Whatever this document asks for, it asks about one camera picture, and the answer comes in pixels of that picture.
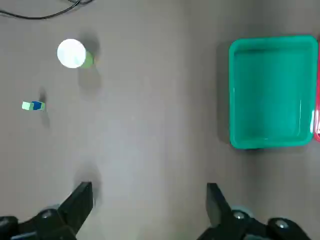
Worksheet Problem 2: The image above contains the green paper cup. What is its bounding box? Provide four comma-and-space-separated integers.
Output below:
56, 38, 95, 70

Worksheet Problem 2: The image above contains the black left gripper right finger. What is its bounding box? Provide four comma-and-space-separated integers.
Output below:
197, 182, 313, 240

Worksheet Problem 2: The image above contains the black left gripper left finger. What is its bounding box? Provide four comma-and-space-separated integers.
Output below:
0, 181, 94, 240

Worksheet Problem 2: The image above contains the green plastic tray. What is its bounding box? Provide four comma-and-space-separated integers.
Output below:
228, 35, 319, 150

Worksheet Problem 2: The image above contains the small green blue block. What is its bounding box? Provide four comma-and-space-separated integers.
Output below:
21, 100, 47, 111

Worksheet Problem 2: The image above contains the black cable on table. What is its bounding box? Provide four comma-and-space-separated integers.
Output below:
0, 0, 93, 20

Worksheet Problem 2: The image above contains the red plastic tray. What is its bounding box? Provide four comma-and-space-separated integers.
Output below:
312, 37, 320, 143

